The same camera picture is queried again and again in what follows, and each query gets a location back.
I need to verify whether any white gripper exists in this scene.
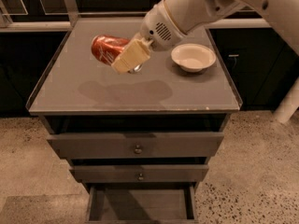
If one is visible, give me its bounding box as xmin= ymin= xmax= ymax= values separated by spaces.
xmin=111 ymin=0 xmax=186 ymax=74

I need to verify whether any grey drawer cabinet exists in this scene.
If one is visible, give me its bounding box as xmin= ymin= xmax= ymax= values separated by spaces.
xmin=25 ymin=15 xmax=243 ymax=224

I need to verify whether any bottom drawer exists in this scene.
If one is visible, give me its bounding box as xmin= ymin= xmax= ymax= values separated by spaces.
xmin=85 ymin=183 xmax=199 ymax=224

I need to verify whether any top drawer knob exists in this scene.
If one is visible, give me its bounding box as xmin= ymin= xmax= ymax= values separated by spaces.
xmin=134 ymin=145 xmax=142 ymax=154

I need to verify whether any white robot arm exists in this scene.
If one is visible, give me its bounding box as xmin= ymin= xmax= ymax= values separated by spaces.
xmin=112 ymin=0 xmax=299 ymax=73

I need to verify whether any drawer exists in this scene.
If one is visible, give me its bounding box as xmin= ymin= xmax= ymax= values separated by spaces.
xmin=48 ymin=132 xmax=224 ymax=160
xmin=85 ymin=183 xmax=199 ymax=224
xmin=70 ymin=164 xmax=208 ymax=183

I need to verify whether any white bowl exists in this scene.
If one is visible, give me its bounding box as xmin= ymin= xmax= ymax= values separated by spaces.
xmin=171 ymin=44 xmax=217 ymax=73

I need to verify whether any middle drawer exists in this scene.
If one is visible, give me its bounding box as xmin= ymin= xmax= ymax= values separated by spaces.
xmin=70 ymin=164 xmax=208 ymax=183

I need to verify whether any metal railing frame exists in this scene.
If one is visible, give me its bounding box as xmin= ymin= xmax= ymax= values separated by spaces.
xmin=0 ymin=0 xmax=272 ymax=33

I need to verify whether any middle drawer knob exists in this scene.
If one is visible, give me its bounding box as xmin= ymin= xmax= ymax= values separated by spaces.
xmin=137 ymin=173 xmax=144 ymax=181

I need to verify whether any white post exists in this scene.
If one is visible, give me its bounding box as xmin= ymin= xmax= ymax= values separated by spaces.
xmin=274 ymin=78 xmax=299 ymax=123

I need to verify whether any top drawer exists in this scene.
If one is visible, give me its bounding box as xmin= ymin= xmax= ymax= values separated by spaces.
xmin=48 ymin=132 xmax=224 ymax=160

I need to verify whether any drawer knob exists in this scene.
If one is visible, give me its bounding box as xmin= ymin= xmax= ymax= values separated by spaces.
xmin=137 ymin=173 xmax=144 ymax=181
xmin=134 ymin=145 xmax=142 ymax=154

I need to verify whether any red coke can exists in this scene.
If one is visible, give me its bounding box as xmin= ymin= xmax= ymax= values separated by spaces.
xmin=91 ymin=35 xmax=142 ymax=73

